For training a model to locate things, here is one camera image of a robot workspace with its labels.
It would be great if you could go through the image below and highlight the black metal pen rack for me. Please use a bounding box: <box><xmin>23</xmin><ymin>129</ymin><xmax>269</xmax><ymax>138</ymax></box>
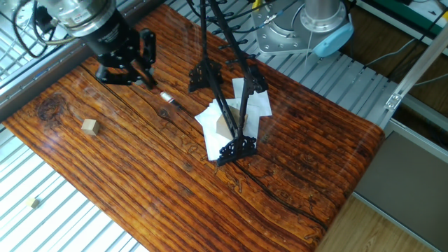
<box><xmin>188</xmin><ymin>0</ymin><xmax>272</xmax><ymax>168</ymax></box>

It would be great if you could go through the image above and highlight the white aluminium frame post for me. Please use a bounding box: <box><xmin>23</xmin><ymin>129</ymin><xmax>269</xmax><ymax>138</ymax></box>
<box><xmin>383</xmin><ymin>24</ymin><xmax>448</xmax><ymax>113</ymax></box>

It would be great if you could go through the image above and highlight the thin calligraphy brush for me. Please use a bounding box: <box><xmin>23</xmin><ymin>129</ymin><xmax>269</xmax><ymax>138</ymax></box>
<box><xmin>151</xmin><ymin>85</ymin><xmax>184</xmax><ymax>111</ymax></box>

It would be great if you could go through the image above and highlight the white paper sheet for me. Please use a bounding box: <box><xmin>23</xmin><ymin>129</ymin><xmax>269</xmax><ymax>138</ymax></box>
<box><xmin>195</xmin><ymin>102</ymin><xmax>239</xmax><ymax>141</ymax></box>
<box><xmin>232</xmin><ymin>76</ymin><xmax>274</xmax><ymax>118</ymax></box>
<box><xmin>204</xmin><ymin>126</ymin><xmax>261</xmax><ymax>162</ymax></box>

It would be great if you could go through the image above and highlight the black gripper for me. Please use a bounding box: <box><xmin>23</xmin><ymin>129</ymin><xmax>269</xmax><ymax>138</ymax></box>
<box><xmin>85</xmin><ymin>15</ymin><xmax>159</xmax><ymax>89</ymax></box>

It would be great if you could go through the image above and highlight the large wooden block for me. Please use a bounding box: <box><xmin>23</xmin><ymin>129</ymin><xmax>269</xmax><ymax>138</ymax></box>
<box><xmin>216</xmin><ymin>111</ymin><xmax>246</xmax><ymax>144</ymax></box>

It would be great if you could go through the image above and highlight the green board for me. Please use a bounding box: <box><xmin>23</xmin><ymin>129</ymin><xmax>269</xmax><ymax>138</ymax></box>
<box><xmin>402</xmin><ymin>0</ymin><xmax>448</xmax><ymax>36</ymax></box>

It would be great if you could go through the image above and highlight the small wooden cube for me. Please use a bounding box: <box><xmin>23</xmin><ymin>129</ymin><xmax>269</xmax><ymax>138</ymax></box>
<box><xmin>81</xmin><ymin>118</ymin><xmax>98</xmax><ymax>135</ymax></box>

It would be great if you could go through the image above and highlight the grey robot base column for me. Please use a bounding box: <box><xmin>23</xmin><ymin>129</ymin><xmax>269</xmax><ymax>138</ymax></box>
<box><xmin>301</xmin><ymin>0</ymin><xmax>348</xmax><ymax>30</ymax></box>

